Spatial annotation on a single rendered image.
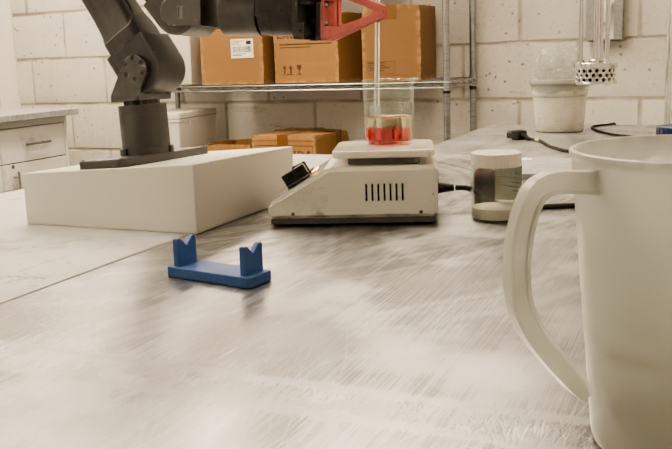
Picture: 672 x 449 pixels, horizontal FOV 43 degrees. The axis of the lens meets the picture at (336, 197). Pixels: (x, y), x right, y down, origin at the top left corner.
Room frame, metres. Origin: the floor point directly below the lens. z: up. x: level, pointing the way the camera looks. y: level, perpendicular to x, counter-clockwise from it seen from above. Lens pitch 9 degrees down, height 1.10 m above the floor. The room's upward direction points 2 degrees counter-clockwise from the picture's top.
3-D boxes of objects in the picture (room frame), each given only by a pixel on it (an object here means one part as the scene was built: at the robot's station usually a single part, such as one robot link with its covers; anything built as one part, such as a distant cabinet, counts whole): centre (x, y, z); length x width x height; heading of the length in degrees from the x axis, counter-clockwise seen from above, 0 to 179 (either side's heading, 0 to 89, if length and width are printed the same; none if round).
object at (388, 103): (1.04, -0.07, 1.03); 0.07 x 0.06 x 0.08; 73
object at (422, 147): (1.05, -0.06, 0.98); 0.12 x 0.12 x 0.01; 85
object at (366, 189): (1.05, -0.04, 0.94); 0.22 x 0.13 x 0.08; 85
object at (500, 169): (1.01, -0.19, 0.94); 0.06 x 0.06 x 0.08
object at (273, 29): (1.07, 0.05, 1.15); 0.10 x 0.07 x 0.07; 164
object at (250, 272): (0.77, 0.11, 0.92); 0.10 x 0.03 x 0.04; 56
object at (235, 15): (1.08, 0.10, 1.16); 0.07 x 0.06 x 0.07; 74
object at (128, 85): (1.13, 0.24, 1.07); 0.09 x 0.06 x 0.06; 160
